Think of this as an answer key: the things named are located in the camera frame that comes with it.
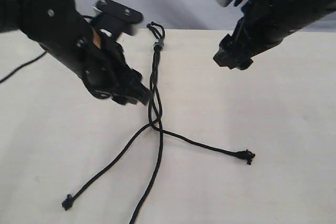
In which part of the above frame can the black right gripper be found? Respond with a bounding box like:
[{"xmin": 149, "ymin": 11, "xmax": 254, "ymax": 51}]
[{"xmin": 212, "ymin": 0, "xmax": 287, "ymax": 71}]

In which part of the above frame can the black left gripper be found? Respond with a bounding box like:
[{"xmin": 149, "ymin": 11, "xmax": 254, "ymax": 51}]
[{"xmin": 76, "ymin": 33, "xmax": 152, "ymax": 105}]

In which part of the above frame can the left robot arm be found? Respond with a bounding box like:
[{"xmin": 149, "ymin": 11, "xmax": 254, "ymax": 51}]
[{"xmin": 1, "ymin": 0, "xmax": 151, "ymax": 105}]

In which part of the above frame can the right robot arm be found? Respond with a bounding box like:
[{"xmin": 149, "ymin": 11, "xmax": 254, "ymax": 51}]
[{"xmin": 213, "ymin": 0, "xmax": 335, "ymax": 70}]

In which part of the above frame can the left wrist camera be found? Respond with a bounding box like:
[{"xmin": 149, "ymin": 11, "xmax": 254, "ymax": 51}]
[{"xmin": 91, "ymin": 0, "xmax": 144, "ymax": 40}]

